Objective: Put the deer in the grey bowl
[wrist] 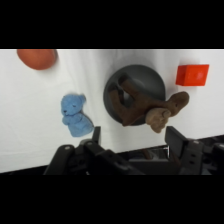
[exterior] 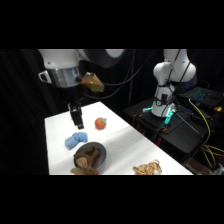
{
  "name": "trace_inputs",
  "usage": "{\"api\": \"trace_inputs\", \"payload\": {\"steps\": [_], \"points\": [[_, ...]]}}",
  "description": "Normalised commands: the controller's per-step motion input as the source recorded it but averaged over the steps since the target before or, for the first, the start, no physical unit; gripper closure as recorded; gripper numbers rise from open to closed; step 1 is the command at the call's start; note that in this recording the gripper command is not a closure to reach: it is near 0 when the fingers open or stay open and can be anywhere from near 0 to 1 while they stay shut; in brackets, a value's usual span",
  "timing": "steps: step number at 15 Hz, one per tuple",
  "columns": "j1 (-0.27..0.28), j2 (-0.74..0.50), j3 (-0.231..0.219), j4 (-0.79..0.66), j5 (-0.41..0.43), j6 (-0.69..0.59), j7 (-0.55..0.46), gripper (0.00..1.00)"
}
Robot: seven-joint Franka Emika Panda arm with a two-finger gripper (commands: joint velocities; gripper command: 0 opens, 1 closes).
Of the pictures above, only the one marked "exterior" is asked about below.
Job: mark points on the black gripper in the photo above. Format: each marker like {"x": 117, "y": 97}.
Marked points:
{"x": 71, "y": 96}

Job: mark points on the brown deer plush toy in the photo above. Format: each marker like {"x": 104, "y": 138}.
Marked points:
{"x": 85, "y": 161}

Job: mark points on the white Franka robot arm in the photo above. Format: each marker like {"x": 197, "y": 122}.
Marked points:
{"x": 171, "y": 71}

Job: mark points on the grey bowl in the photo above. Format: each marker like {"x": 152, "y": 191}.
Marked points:
{"x": 101, "y": 156}

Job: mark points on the blue plush toy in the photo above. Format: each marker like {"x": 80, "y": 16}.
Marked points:
{"x": 76, "y": 140}

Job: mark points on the orange pumpkin toy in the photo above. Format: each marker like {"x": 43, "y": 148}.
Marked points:
{"x": 100, "y": 123}

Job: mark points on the striped tiger plush toy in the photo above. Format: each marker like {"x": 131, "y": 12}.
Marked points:
{"x": 147, "y": 167}

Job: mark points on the black robot stand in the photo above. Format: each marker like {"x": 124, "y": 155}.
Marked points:
{"x": 176, "y": 131}

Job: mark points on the black laptop with lit keyboard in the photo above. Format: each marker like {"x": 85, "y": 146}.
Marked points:
{"x": 201, "y": 95}

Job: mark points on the small yellow object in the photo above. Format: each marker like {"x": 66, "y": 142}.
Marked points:
{"x": 217, "y": 108}

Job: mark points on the wrist camera with yellowish mount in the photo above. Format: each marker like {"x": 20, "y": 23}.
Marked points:
{"x": 93, "y": 82}

